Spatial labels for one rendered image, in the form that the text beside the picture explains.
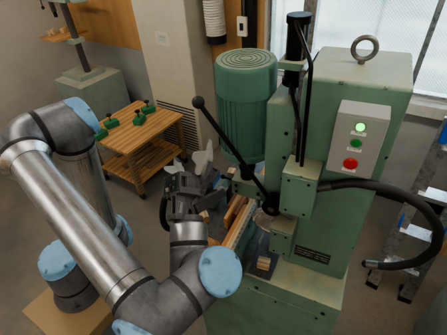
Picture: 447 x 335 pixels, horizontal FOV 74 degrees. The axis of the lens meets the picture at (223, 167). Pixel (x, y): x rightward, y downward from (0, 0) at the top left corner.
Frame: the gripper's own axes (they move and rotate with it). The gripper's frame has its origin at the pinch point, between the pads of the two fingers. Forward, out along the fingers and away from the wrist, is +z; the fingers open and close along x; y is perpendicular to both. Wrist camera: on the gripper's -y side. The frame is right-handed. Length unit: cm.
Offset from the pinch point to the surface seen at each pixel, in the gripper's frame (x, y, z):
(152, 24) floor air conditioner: 103, -47, 150
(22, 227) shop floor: 227, -7, 10
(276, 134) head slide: -14.7, -18.0, 3.9
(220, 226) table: 25.0, -32.8, -15.4
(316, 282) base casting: 0, -54, -37
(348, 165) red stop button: -32.8, -17.8, -10.6
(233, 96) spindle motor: -11.3, -4.8, 12.7
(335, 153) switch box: -31.1, -16.1, -7.7
